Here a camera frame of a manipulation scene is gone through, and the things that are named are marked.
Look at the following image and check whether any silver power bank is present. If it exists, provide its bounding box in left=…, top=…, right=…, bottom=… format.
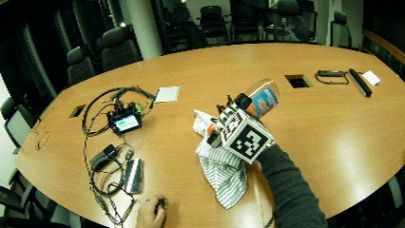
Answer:
left=122, top=158, right=145, bottom=195

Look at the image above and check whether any white cube of black markers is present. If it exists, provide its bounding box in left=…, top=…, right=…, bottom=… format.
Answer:
left=214, top=106, right=277, bottom=165

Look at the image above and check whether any small black screen device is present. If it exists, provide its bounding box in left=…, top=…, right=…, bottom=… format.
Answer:
left=106, top=107, right=144, bottom=136

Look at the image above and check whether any white paper sheet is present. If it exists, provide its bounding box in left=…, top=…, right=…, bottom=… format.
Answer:
left=153, top=85, right=182, bottom=105

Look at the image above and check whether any grey striped cloth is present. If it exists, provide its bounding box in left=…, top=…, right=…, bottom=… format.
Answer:
left=190, top=109, right=250, bottom=210

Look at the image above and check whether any white round column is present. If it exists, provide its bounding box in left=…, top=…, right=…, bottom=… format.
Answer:
left=118, top=0, right=165, bottom=61

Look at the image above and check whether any black office chair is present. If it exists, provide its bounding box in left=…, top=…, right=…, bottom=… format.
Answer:
left=229, top=0, right=264, bottom=43
left=262, top=0, right=318, bottom=43
left=197, top=5, right=230, bottom=46
left=329, top=10, right=354, bottom=49
left=161, top=3, right=209, bottom=54

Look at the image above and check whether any orange and blue carton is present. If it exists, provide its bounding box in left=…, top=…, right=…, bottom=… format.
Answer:
left=244, top=78, right=281, bottom=121

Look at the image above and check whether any black looped cable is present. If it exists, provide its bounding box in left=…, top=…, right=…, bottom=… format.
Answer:
left=81, top=85, right=158, bottom=138

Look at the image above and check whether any long black bar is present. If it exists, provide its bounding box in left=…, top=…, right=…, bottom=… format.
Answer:
left=346, top=67, right=374, bottom=98

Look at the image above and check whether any small white card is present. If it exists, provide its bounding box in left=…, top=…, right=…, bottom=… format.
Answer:
left=361, top=69, right=382, bottom=86

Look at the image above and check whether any grey office chair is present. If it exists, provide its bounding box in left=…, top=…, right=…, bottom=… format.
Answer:
left=64, top=46, right=97, bottom=87
left=0, top=169, right=82, bottom=228
left=94, top=24, right=142, bottom=73
left=0, top=96, right=40, bottom=149

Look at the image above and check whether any black power adapter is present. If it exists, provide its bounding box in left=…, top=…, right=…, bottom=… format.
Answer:
left=88, top=143, right=121, bottom=172

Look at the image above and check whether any long black cable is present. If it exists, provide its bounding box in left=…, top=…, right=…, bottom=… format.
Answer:
left=82, top=136, right=137, bottom=226

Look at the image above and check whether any small black object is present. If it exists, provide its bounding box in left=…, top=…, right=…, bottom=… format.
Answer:
left=153, top=198, right=168, bottom=213

